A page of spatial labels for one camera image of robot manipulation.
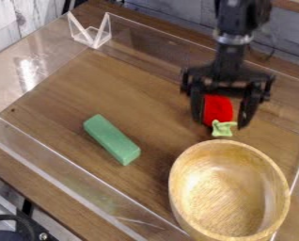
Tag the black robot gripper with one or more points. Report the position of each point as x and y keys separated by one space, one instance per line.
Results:
x=227 y=76

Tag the red plush strawberry toy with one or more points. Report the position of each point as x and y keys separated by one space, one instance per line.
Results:
x=218 y=115

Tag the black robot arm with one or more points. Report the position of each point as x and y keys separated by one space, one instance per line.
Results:
x=239 y=17

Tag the green rectangular block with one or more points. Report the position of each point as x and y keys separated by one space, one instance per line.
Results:
x=116 y=143

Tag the wooden bowl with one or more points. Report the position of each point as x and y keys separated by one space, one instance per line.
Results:
x=229 y=192

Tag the clear acrylic table enclosure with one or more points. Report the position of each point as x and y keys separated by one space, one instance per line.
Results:
x=56 y=83

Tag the black clamp mount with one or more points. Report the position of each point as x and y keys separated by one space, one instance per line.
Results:
x=32 y=232

